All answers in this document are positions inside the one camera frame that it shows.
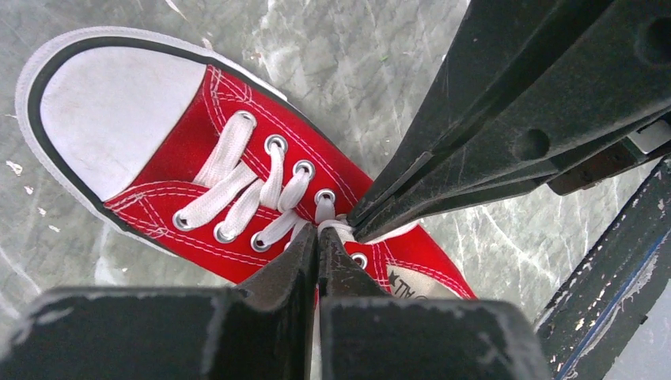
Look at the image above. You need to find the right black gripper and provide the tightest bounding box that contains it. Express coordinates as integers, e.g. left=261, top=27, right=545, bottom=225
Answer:
left=354, top=1, right=670, bottom=241

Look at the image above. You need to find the red canvas sneaker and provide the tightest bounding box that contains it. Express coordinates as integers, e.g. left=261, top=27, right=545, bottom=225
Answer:
left=15, top=27, right=475, bottom=299

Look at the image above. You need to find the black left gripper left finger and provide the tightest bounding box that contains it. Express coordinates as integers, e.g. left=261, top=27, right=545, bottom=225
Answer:
left=1, top=225, right=317, bottom=379

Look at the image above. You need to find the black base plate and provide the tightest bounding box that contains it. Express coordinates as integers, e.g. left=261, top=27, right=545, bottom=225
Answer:
left=536, top=157, right=670, bottom=379

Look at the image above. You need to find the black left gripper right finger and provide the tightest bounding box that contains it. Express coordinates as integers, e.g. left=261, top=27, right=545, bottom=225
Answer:
left=318, top=228, right=551, bottom=379

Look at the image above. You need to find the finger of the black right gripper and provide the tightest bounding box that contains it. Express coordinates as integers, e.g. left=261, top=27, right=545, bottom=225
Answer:
left=348, top=1, right=610, bottom=226

